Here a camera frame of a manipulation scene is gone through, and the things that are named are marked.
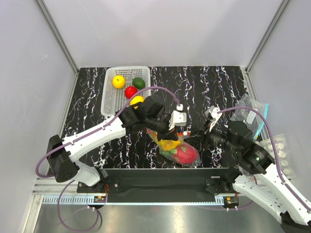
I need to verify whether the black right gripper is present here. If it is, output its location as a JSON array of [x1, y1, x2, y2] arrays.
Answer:
[[183, 118, 240, 154]]

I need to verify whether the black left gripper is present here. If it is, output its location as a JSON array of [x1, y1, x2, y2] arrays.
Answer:
[[145, 115, 178, 142]]

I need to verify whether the yellow banana bunch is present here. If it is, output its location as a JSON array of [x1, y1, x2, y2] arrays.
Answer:
[[158, 140, 181, 151]]

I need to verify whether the clear bag with orange zipper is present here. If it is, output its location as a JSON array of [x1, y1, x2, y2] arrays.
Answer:
[[147, 129, 202, 168]]

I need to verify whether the pink dragon fruit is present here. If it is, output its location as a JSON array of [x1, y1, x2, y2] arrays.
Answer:
[[160, 142, 201, 167]]

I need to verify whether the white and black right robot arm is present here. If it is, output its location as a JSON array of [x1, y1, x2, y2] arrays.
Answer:
[[200, 120, 311, 233]]

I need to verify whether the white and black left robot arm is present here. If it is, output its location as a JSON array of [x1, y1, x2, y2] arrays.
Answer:
[[45, 96, 187, 192]]

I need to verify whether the clear bag with blue zipper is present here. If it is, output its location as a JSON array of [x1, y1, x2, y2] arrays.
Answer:
[[230, 94, 269, 140]]

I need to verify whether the yellow orange fruit top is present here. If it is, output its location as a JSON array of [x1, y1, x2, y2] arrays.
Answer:
[[112, 75, 125, 89]]

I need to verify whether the clear bag of round items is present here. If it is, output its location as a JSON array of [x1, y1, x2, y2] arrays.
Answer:
[[259, 134, 295, 180]]

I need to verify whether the small yellow fruit middle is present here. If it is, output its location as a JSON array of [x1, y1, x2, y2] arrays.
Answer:
[[130, 95, 144, 106]]

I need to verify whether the red apple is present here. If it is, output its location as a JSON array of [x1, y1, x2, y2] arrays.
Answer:
[[124, 86, 137, 99]]

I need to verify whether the green avocado fruit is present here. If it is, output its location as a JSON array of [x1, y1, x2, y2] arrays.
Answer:
[[132, 77, 145, 89]]

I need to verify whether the black marble pattern mat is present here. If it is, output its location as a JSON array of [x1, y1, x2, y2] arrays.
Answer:
[[60, 66, 252, 169]]

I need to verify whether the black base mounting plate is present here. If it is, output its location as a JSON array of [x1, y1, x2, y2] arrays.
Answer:
[[77, 168, 241, 205]]

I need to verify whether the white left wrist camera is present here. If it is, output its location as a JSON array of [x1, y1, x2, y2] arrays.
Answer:
[[169, 104, 187, 130]]

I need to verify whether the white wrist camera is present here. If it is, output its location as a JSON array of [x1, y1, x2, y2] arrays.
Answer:
[[205, 106, 222, 132], [169, 104, 187, 130]]

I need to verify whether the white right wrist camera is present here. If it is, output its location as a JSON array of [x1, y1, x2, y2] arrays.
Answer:
[[205, 106, 222, 132]]

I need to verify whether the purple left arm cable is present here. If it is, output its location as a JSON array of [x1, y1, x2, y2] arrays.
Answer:
[[35, 85, 183, 178]]

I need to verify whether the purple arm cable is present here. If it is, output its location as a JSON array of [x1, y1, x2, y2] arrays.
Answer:
[[213, 106, 311, 211], [35, 85, 183, 178]]

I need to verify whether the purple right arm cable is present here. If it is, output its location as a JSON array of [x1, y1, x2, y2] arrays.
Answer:
[[213, 106, 311, 211]]

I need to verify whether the white slotted cable duct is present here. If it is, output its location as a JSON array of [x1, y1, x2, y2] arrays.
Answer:
[[42, 195, 106, 205]]

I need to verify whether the purple floor cable loop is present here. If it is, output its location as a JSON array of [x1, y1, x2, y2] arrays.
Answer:
[[56, 179, 102, 231]]

